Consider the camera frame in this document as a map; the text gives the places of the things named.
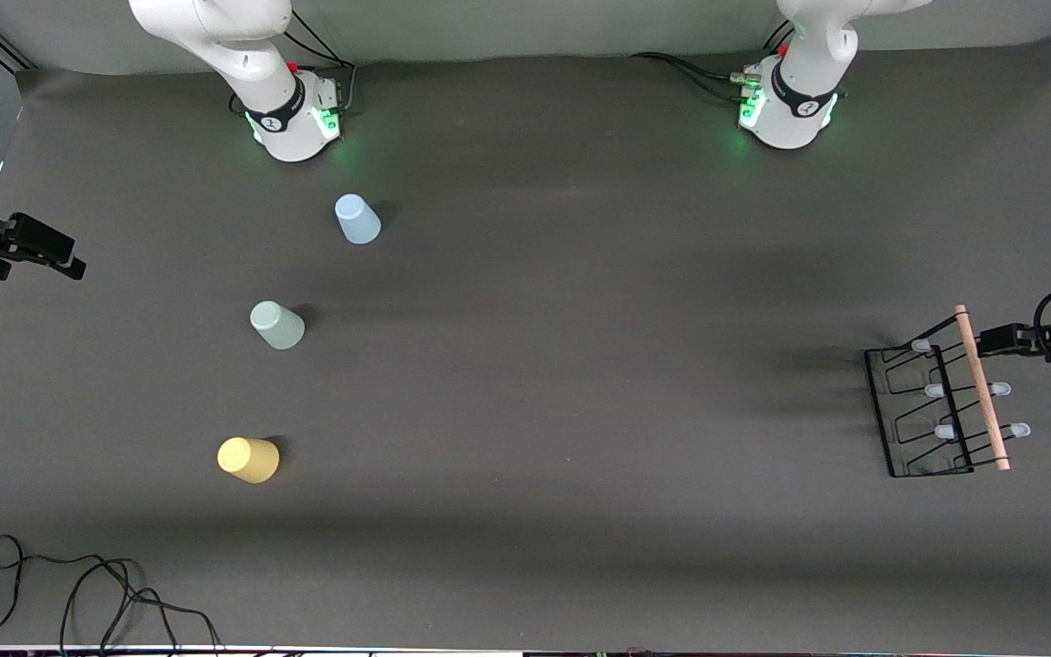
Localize black arm base cables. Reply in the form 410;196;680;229
229;7;359;118
630;18;796;103

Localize light blue plastic cup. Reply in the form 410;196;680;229
335;193;382;245

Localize pale green plastic cup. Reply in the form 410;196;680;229
249;300;306;350

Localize black wire cup holder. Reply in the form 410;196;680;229
863;306;1031;478

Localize yellow plastic cup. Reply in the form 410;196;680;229
217;437;281;485

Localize dark grey table mat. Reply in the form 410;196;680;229
0;32;1051;654

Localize loose black cable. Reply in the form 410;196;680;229
0;536;222;654

